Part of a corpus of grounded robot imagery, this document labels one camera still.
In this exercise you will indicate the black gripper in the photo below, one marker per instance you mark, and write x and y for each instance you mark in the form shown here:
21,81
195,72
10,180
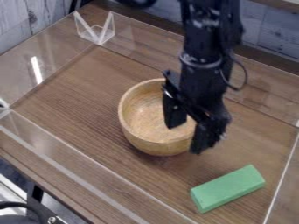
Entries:
192,93

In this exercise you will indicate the green foam block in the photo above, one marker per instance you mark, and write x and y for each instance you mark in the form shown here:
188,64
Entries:
225,188

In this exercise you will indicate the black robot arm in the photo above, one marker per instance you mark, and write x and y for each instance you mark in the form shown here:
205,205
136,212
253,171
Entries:
212,30

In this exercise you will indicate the wooden bowl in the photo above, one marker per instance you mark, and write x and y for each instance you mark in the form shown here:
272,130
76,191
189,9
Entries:
141,120

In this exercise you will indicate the clear acrylic corner bracket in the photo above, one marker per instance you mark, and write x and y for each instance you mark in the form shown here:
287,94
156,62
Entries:
95,33

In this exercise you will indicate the black table frame bracket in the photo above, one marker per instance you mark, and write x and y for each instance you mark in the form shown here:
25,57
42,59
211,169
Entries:
48,208

